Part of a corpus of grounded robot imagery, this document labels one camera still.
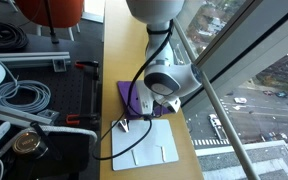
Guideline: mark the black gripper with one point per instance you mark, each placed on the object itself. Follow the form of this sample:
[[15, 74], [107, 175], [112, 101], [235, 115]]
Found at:
[[158, 106]]

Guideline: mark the purple cloth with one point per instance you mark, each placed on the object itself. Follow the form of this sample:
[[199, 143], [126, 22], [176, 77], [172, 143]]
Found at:
[[135, 108]]

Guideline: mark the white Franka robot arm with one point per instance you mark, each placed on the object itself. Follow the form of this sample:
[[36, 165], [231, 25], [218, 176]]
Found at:
[[170, 76]]

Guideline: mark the silver binder clip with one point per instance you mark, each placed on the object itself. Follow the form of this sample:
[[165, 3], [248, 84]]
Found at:
[[125, 126]]

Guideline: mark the white rectangular board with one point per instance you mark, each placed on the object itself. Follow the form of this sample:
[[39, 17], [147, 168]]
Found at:
[[150, 146]]

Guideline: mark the grey metal window railing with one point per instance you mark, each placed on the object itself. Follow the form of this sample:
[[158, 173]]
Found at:
[[224, 120]]

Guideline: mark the black perforated breadboard table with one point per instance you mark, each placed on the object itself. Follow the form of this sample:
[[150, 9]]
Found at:
[[67, 93]]

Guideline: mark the black tripod pole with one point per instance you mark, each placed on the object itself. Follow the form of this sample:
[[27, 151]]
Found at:
[[52, 30]]

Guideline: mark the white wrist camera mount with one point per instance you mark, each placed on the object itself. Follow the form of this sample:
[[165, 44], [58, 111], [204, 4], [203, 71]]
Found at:
[[174, 105]]

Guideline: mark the grey window frame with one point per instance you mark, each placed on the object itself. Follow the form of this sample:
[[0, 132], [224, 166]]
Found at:
[[250, 43]]

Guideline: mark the aluminium extrusion rail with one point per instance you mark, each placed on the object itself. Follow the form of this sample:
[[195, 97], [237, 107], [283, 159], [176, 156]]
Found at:
[[24, 58], [10, 113]]

